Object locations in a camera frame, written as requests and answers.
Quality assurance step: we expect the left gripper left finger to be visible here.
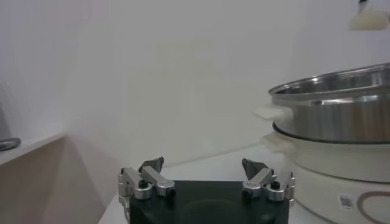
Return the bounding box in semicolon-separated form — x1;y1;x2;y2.
118;156;177;223

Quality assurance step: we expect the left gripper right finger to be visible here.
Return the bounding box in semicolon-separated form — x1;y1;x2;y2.
241;158;296;203

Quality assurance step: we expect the white steamed baozi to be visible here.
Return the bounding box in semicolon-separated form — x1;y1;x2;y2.
350;10;390;31

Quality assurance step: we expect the perforated steel steamer basket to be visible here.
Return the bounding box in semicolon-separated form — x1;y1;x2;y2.
252;63;390;144

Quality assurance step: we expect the cream electric cooking pot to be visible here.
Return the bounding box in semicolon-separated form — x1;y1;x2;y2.
262;123;390;224

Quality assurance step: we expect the white side desk with mouse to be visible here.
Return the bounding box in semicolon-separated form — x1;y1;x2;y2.
0;130;69;224

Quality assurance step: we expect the black computer mouse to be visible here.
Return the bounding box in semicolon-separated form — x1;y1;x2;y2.
0;137;21;152

